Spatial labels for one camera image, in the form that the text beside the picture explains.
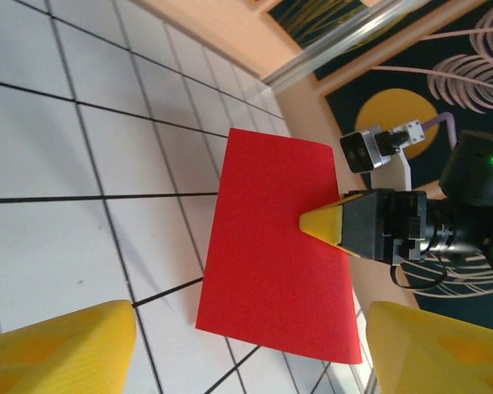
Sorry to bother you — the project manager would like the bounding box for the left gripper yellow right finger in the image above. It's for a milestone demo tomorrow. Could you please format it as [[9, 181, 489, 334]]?
[[365, 301, 493, 394]]

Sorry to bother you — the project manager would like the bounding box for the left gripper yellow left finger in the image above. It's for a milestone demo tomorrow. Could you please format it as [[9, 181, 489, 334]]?
[[0, 299, 137, 394]]

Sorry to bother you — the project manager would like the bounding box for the red cloth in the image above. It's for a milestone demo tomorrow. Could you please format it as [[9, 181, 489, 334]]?
[[195, 127, 363, 365]]

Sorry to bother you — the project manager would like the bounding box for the thin black right gripper cable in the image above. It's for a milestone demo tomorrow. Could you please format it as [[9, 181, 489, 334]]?
[[389, 254, 451, 291]]

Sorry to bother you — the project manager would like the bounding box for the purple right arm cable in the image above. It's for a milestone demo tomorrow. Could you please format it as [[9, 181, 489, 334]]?
[[419, 112, 459, 147]]

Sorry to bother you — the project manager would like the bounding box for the aluminium frame post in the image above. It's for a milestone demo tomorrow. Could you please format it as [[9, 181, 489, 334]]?
[[261, 0, 406, 90]]

